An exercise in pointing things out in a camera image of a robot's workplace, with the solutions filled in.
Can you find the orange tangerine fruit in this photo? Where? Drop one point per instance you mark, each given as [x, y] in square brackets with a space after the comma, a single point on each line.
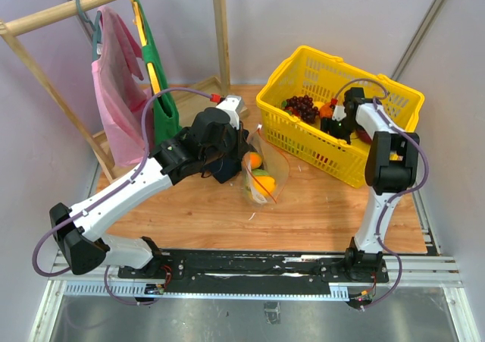
[255, 161]

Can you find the clear zip top bag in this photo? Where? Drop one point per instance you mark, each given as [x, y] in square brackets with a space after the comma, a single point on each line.
[274, 162]

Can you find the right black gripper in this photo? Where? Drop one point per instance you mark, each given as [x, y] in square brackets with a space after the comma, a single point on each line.
[330, 126]

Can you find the yellow clothes hanger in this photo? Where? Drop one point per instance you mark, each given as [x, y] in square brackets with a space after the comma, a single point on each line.
[138, 21]

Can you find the dark navy cloth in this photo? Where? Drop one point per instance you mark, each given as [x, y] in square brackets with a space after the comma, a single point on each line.
[221, 166]

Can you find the wooden clothes rack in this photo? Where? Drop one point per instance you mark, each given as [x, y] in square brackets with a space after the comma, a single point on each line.
[164, 114]

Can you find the purple eggplant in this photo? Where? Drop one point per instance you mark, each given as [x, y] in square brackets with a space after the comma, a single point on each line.
[363, 136]

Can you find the teal clothes hanger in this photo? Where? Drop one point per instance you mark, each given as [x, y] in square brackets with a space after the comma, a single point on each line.
[89, 27]

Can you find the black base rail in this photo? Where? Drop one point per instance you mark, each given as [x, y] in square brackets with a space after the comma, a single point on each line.
[260, 273]

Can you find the purple grape bunch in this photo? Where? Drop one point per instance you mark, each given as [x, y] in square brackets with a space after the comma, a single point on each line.
[303, 107]

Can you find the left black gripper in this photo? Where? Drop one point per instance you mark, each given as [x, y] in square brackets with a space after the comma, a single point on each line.
[240, 142]

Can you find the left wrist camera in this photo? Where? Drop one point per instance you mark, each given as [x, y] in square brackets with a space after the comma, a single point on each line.
[231, 104]

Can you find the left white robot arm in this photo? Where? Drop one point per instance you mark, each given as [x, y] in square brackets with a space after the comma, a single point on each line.
[80, 230]

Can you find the yellow bell pepper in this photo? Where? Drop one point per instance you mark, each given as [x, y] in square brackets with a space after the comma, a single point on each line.
[264, 184]

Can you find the pink shirt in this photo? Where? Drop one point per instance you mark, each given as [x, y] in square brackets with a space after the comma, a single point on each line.
[119, 97]

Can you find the yellow plastic basket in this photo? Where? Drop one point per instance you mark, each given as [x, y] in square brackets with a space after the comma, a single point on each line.
[309, 87]

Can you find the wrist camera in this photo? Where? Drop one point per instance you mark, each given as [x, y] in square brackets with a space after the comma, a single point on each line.
[231, 104]
[339, 112]

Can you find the orange tangerines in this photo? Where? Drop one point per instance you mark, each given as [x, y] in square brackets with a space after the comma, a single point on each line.
[326, 111]

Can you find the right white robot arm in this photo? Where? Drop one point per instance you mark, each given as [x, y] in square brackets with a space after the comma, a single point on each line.
[390, 171]

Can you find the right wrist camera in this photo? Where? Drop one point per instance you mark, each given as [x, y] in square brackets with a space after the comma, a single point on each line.
[339, 112]

